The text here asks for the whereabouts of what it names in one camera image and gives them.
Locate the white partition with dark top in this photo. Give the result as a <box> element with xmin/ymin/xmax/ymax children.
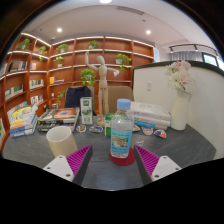
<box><xmin>132</xmin><ymin>59</ymin><xmax>224</xmax><ymax>161</ymax></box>

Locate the tan chair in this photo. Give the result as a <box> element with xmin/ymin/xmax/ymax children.
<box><xmin>94</xmin><ymin>85</ymin><xmax>135</xmax><ymax>116</ymax></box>

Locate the window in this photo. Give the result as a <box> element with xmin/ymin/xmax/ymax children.
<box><xmin>203</xmin><ymin>52</ymin><xmax>224</xmax><ymax>71</ymax></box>

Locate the wooden artist mannequin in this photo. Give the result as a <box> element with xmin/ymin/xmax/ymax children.
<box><xmin>83</xmin><ymin>50</ymin><xmax>121</xmax><ymax>127</ymax></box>

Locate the cream ceramic mug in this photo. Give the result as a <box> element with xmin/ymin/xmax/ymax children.
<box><xmin>45</xmin><ymin>125</ymin><xmax>79</xmax><ymax>158</ymax></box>

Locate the grey window curtain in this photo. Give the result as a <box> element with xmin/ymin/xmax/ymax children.
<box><xmin>169</xmin><ymin>50</ymin><xmax>204</xmax><ymax>63</ymax></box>

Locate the dark-backed office chair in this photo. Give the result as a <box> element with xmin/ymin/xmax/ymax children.
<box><xmin>64</xmin><ymin>85</ymin><xmax>96</xmax><ymax>116</ymax></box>

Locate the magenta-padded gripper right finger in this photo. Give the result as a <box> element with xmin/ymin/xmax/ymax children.
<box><xmin>132</xmin><ymin>144</ymin><xmax>183</xmax><ymax>186</ymax></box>

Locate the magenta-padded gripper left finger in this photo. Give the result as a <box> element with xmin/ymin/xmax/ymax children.
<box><xmin>43</xmin><ymin>144</ymin><xmax>94</xmax><ymax>187</ymax></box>

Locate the wooden shelf unit with books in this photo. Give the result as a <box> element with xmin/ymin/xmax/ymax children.
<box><xmin>0</xmin><ymin>32</ymin><xmax>158</xmax><ymax>151</ymax></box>

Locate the black track light rail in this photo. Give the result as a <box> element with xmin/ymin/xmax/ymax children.
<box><xmin>168</xmin><ymin>43</ymin><xmax>221</xmax><ymax>56</ymax></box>

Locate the green tissue box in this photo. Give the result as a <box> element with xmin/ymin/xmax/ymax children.
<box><xmin>104</xmin><ymin>112</ymin><xmax>116</xmax><ymax>138</ymax></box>

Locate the stack of colourful books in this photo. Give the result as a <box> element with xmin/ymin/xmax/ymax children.
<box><xmin>7</xmin><ymin>103</ymin><xmax>39</xmax><ymax>139</ymax></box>

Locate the green and white carton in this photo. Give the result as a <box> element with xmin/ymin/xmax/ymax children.
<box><xmin>79</xmin><ymin>96</ymin><xmax>94</xmax><ymax>126</ymax></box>

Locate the stack of white packages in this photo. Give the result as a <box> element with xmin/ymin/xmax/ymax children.
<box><xmin>128</xmin><ymin>100</ymin><xmax>172</xmax><ymax>129</ymax></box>

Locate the clear water bottle blue cap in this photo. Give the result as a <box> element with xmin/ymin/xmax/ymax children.
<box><xmin>109</xmin><ymin>98</ymin><xmax>135</xmax><ymax>160</ymax></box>

